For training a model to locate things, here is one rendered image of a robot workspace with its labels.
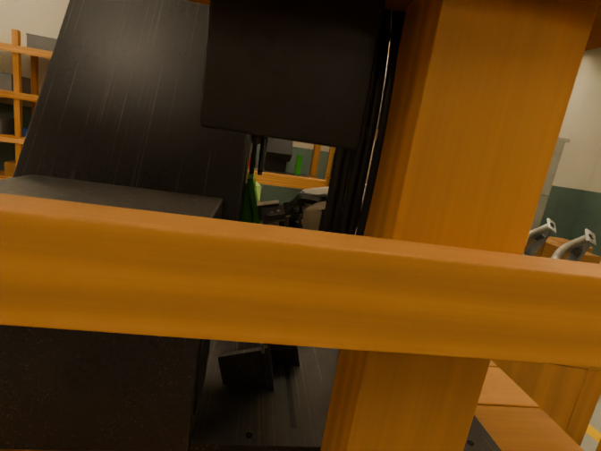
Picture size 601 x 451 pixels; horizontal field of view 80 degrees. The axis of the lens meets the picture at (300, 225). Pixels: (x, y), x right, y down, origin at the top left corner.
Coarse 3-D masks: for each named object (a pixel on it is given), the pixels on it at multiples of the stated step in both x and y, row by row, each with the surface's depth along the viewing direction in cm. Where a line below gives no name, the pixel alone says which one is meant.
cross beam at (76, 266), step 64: (0, 256) 25; (64, 256) 26; (128, 256) 26; (192, 256) 27; (256, 256) 28; (320, 256) 28; (384, 256) 29; (448, 256) 30; (512, 256) 34; (0, 320) 27; (64, 320) 27; (128, 320) 28; (192, 320) 28; (256, 320) 29; (320, 320) 29; (384, 320) 30; (448, 320) 31; (512, 320) 32; (576, 320) 32
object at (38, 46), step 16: (16, 32) 462; (0, 48) 460; (16, 48) 463; (32, 48) 470; (48, 48) 475; (16, 64) 470; (32, 64) 510; (0, 80) 476; (16, 80) 475; (32, 80) 514; (0, 96) 473; (16, 96) 476; (32, 96) 483; (16, 112) 484; (32, 112) 524; (0, 128) 487; (16, 128) 488; (16, 144) 493; (16, 160) 498; (0, 176) 500
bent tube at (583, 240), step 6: (588, 234) 129; (594, 234) 129; (576, 240) 131; (582, 240) 129; (588, 240) 126; (594, 240) 127; (564, 246) 134; (570, 246) 132; (576, 246) 131; (594, 246) 127; (558, 252) 135; (564, 252) 134; (552, 258) 136; (558, 258) 135
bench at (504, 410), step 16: (496, 368) 89; (496, 384) 82; (512, 384) 83; (480, 400) 76; (496, 400) 77; (512, 400) 77; (528, 400) 78; (480, 416) 71; (496, 416) 72; (512, 416) 72; (528, 416) 73; (544, 416) 74; (496, 432) 67; (512, 432) 68; (528, 432) 68; (544, 432) 69; (560, 432) 70; (512, 448) 64; (528, 448) 64; (544, 448) 65; (560, 448) 66; (576, 448) 66
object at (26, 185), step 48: (0, 192) 42; (48, 192) 46; (96, 192) 50; (144, 192) 55; (0, 336) 44; (48, 336) 44; (96, 336) 45; (144, 336) 46; (0, 384) 45; (48, 384) 46; (96, 384) 46; (144, 384) 47; (192, 384) 48; (0, 432) 47; (48, 432) 47; (96, 432) 48; (144, 432) 49
